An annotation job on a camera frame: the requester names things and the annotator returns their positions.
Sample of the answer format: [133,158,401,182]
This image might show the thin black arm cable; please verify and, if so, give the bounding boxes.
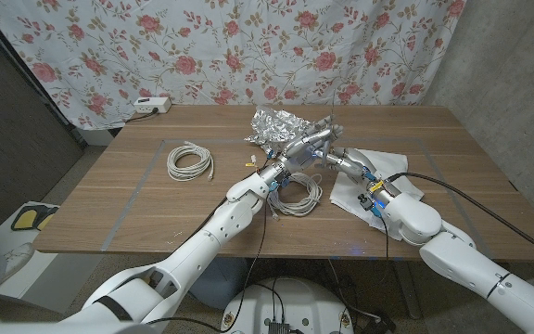
[146,203,268,333]
[377,215,391,262]

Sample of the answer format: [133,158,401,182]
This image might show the floral print backdrop curtain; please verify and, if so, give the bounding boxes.
[0,0,467,131]

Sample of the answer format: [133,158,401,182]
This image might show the yellow grey handled scissors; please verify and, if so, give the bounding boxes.
[321,90,337,169]

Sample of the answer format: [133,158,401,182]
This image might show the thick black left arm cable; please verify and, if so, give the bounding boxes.
[197,164,273,228]

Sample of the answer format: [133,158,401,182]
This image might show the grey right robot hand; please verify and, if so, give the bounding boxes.
[324,146,399,209]

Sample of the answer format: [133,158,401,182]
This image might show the white floor board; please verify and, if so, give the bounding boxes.
[0,199,101,312]

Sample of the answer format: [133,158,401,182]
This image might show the black adapter on floor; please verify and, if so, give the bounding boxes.
[362,313,398,334]

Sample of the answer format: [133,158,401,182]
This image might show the large coiled white cable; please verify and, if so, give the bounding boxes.
[266,172,324,222]

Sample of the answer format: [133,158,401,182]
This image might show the white power strip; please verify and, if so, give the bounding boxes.
[133,96,172,115]

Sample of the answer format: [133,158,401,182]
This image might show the white towel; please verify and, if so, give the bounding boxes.
[329,148,426,233]

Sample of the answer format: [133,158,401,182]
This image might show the small coiled white cable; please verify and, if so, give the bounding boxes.
[166,141,215,182]

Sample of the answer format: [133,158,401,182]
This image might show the grey table leg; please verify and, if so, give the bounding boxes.
[394,260,422,320]

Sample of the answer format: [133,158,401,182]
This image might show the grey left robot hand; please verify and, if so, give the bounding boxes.
[260,115,345,190]

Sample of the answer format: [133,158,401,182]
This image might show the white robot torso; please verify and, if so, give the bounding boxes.
[220,276,355,334]

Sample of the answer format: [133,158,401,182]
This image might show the blue grey stool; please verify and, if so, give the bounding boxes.
[187,256,249,311]

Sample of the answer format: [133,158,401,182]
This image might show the aluminum foil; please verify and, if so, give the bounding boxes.
[243,105,314,157]

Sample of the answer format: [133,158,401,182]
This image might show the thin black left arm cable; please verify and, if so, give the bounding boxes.
[146,203,268,333]

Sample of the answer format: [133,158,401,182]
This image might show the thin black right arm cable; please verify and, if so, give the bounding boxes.
[377,215,391,262]

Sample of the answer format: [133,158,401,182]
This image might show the black power strip cord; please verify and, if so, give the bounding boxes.
[125,107,160,124]

